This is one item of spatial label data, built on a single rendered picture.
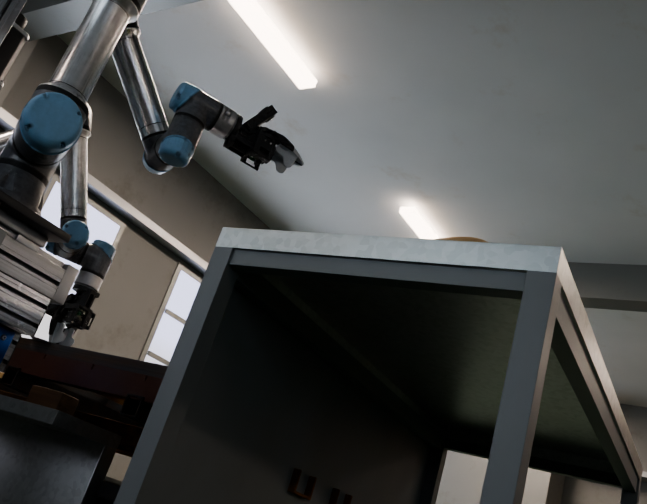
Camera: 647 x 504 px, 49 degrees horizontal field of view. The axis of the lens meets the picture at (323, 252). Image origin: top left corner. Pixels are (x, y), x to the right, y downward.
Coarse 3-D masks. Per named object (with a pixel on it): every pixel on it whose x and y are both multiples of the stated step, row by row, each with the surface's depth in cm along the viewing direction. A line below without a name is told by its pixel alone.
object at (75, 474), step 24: (0, 432) 172; (24, 432) 169; (48, 432) 165; (0, 456) 168; (24, 456) 165; (48, 456) 162; (72, 456) 159; (96, 456) 156; (0, 480) 165; (24, 480) 161; (48, 480) 158; (72, 480) 155; (96, 480) 155
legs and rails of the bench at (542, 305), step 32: (256, 256) 123; (288, 256) 120; (320, 256) 117; (416, 288) 109; (448, 288) 105; (480, 288) 102; (512, 288) 99; (544, 288) 97; (544, 320) 94; (512, 352) 94; (544, 352) 94; (576, 352) 114; (512, 384) 92; (576, 384) 125; (512, 416) 90; (608, 416) 145; (448, 448) 222; (480, 448) 217; (512, 448) 88; (608, 448) 158; (512, 480) 87; (608, 480) 198; (640, 480) 196
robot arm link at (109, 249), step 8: (96, 240) 217; (88, 248) 214; (96, 248) 216; (104, 248) 216; (112, 248) 218; (88, 256) 214; (96, 256) 215; (104, 256) 216; (112, 256) 218; (80, 264) 215; (88, 264) 214; (96, 264) 214; (104, 264) 216; (96, 272) 214; (104, 272) 216
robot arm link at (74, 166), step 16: (80, 144) 207; (64, 160) 205; (80, 160) 206; (64, 176) 204; (80, 176) 205; (64, 192) 203; (80, 192) 204; (64, 208) 202; (80, 208) 203; (64, 224) 200; (80, 224) 200; (80, 240) 199
